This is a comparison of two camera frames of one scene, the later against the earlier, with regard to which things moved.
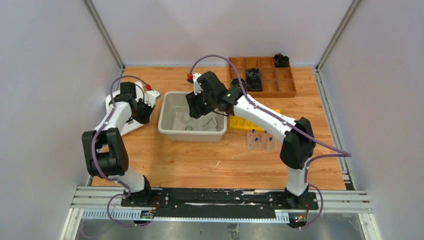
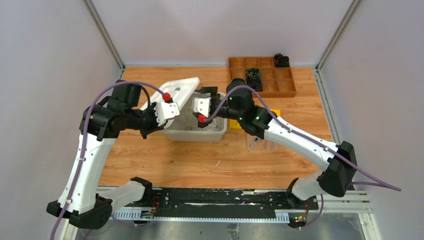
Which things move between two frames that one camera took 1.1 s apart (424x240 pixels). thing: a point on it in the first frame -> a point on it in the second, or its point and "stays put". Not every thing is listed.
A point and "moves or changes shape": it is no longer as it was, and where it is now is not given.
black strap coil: x=235 y=83 stays put
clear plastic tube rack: x=261 y=142 stays put
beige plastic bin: x=175 y=121 stays put
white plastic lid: x=134 y=125 moves or changes shape
